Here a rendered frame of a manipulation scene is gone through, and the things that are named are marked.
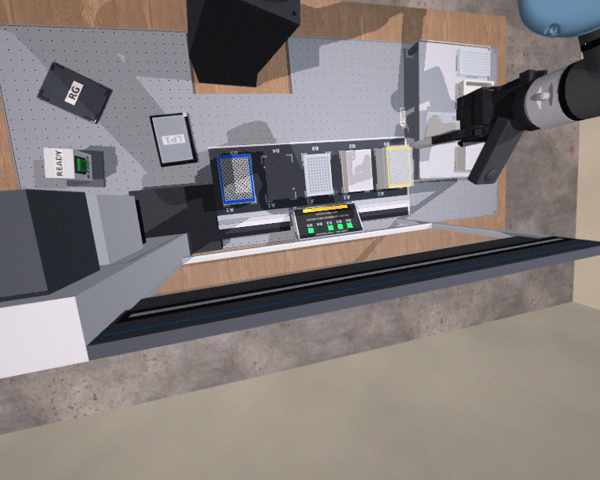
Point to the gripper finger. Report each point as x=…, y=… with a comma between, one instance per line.
x=468, y=144
x=435, y=128

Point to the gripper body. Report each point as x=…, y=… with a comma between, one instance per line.
x=478, y=110

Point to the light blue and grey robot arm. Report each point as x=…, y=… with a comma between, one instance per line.
x=579, y=83

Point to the black rectangular frame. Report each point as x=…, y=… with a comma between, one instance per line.
x=189, y=136

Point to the white ready key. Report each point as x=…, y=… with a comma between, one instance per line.
x=73, y=164

